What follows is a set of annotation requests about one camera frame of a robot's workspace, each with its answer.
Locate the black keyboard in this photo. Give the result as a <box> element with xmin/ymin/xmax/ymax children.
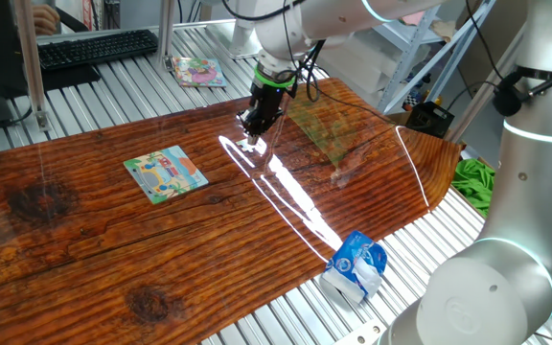
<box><xmin>37</xmin><ymin>29</ymin><xmax>159</xmax><ymax>72</ymax></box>

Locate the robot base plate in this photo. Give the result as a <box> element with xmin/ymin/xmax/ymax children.
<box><xmin>345</xmin><ymin>319</ymin><xmax>388</xmax><ymax>345</ymax></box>

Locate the puzzle piece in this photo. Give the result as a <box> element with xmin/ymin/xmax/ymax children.
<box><xmin>236</xmin><ymin>138</ymin><xmax>267</xmax><ymax>155</ymax></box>

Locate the black sleeved forearm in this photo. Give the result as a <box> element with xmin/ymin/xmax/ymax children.
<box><xmin>55</xmin><ymin>5</ymin><xmax>90</xmax><ymax>34</ymax></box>

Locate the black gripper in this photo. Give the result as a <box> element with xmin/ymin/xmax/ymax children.
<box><xmin>237</xmin><ymin>83</ymin><xmax>288</xmax><ymax>145</ymax></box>

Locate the aluminium frame post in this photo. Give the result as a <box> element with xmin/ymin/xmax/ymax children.
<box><xmin>13</xmin><ymin>0</ymin><xmax>51</xmax><ymax>131</ymax></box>
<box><xmin>156</xmin><ymin>0</ymin><xmax>176</xmax><ymax>71</ymax></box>

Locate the white shelf rack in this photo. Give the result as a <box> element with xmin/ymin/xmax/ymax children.
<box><xmin>316</xmin><ymin>0</ymin><xmax>497</xmax><ymax>114</ymax></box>

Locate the car picture puzzle board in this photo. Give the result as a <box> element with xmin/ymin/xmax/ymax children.
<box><xmin>123</xmin><ymin>145</ymin><xmax>210</xmax><ymax>205</ymax></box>

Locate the blue tissue pack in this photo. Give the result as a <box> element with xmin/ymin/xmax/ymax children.
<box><xmin>320</xmin><ymin>230</ymin><xmax>388</xmax><ymax>304</ymax></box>

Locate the wood grain mat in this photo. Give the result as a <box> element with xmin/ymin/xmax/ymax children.
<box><xmin>0</xmin><ymin>78</ymin><xmax>464</xmax><ymax>345</ymax></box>

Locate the green cloth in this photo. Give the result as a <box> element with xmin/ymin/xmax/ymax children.
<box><xmin>450</xmin><ymin>157</ymin><xmax>552</xmax><ymax>293</ymax></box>

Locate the black box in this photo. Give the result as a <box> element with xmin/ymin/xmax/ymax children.
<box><xmin>403</xmin><ymin>101</ymin><xmax>455</xmax><ymax>139</ymax></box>

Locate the person's bare hand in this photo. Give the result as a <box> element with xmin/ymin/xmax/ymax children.
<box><xmin>33</xmin><ymin>4</ymin><xmax>61</xmax><ymax>37</ymax></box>

